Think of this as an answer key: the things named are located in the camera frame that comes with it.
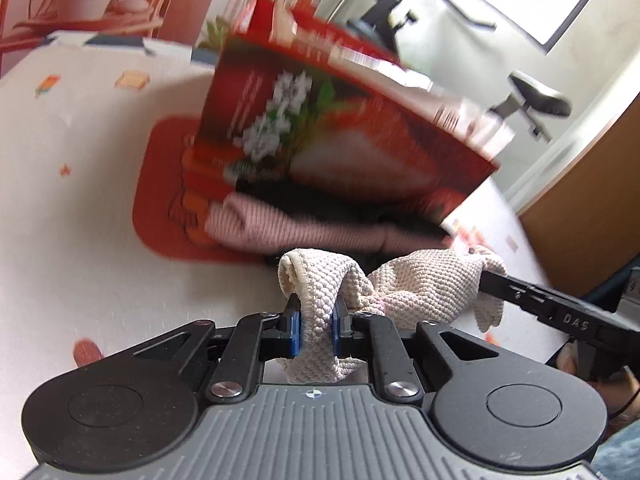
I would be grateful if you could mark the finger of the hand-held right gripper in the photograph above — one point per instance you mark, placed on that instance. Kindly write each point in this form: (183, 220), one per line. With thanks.
(515, 292)

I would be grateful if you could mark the person's right hand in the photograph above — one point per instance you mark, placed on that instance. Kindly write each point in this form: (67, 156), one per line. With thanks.
(567, 360)

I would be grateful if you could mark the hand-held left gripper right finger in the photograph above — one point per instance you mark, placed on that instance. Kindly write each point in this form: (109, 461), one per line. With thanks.
(337, 332)

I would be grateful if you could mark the black cloth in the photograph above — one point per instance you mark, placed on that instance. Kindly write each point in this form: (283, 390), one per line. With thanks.
(350, 205)

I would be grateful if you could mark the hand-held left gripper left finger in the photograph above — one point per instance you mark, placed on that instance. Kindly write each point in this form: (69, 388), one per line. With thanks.
(295, 332)

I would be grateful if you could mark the person's jeans leg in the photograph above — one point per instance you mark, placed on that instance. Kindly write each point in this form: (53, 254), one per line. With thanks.
(622, 457)

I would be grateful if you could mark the pink knitted cloth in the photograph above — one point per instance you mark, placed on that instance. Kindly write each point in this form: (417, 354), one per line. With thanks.
(280, 227)

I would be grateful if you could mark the red printed cardboard box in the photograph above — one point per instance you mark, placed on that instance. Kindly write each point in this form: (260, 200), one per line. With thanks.
(350, 120)

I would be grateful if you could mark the red mat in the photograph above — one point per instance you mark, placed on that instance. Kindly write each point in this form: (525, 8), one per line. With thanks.
(170, 200)

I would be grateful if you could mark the cream knitted cloth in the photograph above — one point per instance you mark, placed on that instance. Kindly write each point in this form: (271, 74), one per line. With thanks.
(420, 285)

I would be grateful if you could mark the black exercise bike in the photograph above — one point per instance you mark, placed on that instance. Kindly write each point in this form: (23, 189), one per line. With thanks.
(535, 95)

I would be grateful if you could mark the printed tablecloth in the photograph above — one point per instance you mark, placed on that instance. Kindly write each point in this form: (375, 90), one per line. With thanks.
(75, 185)

